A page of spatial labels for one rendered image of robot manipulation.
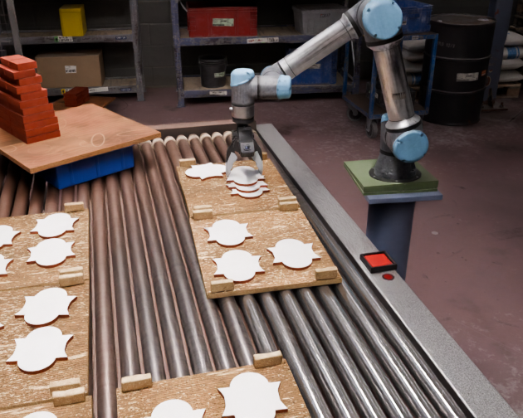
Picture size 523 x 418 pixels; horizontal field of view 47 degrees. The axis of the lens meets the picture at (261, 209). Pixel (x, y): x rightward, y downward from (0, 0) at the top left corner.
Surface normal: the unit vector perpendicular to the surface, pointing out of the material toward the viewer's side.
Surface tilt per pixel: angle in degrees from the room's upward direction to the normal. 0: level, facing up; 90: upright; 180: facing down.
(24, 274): 0
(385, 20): 79
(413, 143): 94
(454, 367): 0
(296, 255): 0
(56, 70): 90
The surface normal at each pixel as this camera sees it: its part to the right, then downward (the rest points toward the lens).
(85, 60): 0.14, 0.45
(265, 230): 0.00, -0.89
